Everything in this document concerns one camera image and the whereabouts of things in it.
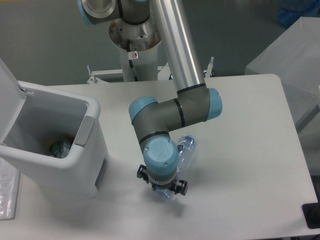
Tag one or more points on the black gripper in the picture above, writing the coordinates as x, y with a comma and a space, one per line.
178, 187

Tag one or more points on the clear plastic water bottle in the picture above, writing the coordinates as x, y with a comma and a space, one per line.
186, 148

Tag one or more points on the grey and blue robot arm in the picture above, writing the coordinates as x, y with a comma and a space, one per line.
195, 102

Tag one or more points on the trash inside the can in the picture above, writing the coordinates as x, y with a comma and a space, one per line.
61, 148

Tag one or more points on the white trash can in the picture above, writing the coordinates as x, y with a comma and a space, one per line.
33, 117

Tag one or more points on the paper sheet in plastic sleeve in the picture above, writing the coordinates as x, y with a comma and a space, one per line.
9, 188

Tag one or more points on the black device at table edge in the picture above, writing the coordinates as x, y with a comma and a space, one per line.
311, 213

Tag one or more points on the white covered cabinet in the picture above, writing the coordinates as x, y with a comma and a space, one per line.
295, 58

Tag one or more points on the blue plastic bag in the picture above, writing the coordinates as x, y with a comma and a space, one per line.
291, 10

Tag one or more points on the white pedestal base frame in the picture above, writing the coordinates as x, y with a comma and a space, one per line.
117, 76

